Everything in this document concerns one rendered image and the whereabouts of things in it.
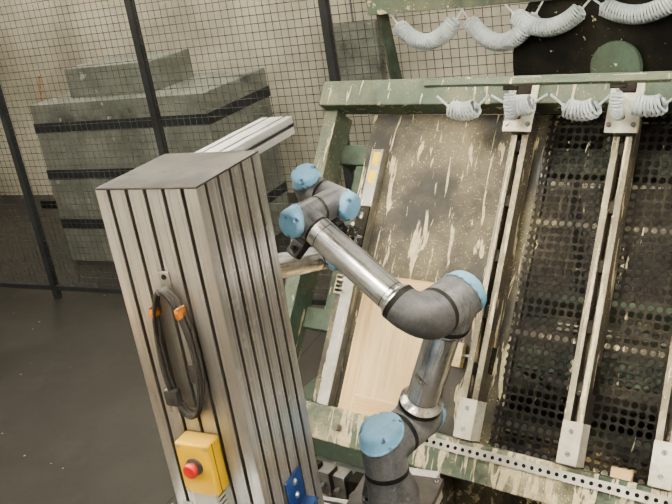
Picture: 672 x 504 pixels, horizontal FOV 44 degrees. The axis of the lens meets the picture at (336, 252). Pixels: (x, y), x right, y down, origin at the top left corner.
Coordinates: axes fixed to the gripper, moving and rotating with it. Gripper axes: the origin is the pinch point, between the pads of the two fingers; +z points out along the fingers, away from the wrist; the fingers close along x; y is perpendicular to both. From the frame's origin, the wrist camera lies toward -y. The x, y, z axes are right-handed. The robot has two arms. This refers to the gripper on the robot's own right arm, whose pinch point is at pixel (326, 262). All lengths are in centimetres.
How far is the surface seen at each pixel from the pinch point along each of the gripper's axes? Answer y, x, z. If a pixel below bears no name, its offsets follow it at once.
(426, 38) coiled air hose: 107, 70, 21
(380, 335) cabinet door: 13, 6, 59
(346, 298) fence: 15, 25, 56
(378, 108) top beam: 69, 57, 22
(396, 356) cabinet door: 11, -4, 60
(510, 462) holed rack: 8, -58, 58
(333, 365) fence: -4, 14, 67
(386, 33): 106, 94, 27
